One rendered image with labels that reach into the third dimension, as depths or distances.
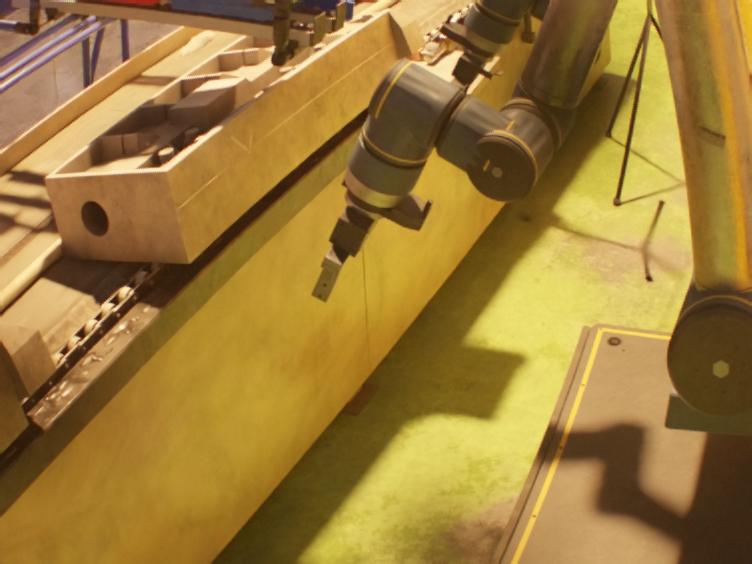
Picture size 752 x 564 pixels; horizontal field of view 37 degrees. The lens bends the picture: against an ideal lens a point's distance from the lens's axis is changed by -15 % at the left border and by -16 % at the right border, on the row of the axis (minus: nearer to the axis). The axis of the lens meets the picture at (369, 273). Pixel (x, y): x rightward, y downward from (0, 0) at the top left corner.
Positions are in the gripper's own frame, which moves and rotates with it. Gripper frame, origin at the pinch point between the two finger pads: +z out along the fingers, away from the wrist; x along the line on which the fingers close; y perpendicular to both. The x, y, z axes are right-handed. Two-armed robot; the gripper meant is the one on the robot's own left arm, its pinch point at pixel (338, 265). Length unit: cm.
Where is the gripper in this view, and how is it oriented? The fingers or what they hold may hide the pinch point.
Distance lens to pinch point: 205.4
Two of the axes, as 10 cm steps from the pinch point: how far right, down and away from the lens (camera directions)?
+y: -8.8, -4.7, 0.5
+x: -3.3, 5.3, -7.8
